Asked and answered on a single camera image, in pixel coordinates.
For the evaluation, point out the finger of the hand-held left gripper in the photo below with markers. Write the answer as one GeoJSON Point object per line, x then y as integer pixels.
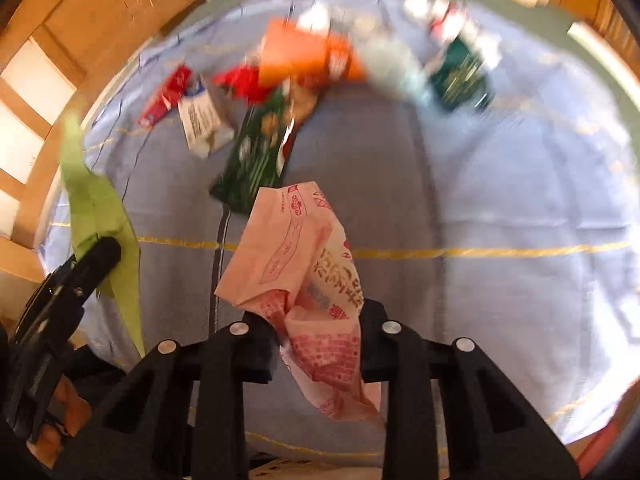
{"type": "Point", "coordinates": [100, 262]}

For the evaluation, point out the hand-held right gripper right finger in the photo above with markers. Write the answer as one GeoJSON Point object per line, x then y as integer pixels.
{"type": "Point", "coordinates": [400, 360]}

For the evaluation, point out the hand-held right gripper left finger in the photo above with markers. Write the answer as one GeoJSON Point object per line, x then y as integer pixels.
{"type": "Point", "coordinates": [235, 360]}

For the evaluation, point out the light green paper wrapper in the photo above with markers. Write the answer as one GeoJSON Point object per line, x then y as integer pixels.
{"type": "Point", "coordinates": [100, 205]}

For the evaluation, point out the pink printed paper wrapper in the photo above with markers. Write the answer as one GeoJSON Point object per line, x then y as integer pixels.
{"type": "Point", "coordinates": [295, 260]}

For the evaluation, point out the orange snack packet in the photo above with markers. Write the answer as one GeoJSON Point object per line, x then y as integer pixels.
{"type": "Point", "coordinates": [300, 55]}

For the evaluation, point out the person's left hand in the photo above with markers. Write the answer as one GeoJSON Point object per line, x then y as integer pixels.
{"type": "Point", "coordinates": [67, 410]}

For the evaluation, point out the white paper carton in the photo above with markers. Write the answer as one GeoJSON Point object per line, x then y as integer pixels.
{"type": "Point", "coordinates": [202, 120]}

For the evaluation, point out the red white long wrapper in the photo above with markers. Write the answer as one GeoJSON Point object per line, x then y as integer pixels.
{"type": "Point", "coordinates": [165, 95]}

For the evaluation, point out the green snack packet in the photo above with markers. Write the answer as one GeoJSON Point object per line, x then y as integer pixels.
{"type": "Point", "coordinates": [252, 155]}

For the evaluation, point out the blue checked bedsheet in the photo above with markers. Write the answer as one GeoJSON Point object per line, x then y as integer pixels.
{"type": "Point", "coordinates": [500, 175]}

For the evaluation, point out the red crumpled wrapper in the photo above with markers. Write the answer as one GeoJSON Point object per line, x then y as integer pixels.
{"type": "Point", "coordinates": [242, 82]}

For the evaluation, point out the wooden lattice panel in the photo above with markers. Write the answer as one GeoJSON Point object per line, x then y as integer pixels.
{"type": "Point", "coordinates": [90, 20]}

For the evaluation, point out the dark green packet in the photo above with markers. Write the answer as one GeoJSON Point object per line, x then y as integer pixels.
{"type": "Point", "coordinates": [457, 77]}

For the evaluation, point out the clear plastic bag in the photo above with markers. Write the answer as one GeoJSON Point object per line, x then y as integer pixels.
{"type": "Point", "coordinates": [395, 70]}

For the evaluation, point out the white crumpled paper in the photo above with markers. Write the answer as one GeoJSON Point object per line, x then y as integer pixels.
{"type": "Point", "coordinates": [315, 17]}

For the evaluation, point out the white metal rail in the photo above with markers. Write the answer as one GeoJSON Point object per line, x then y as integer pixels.
{"type": "Point", "coordinates": [586, 32]}

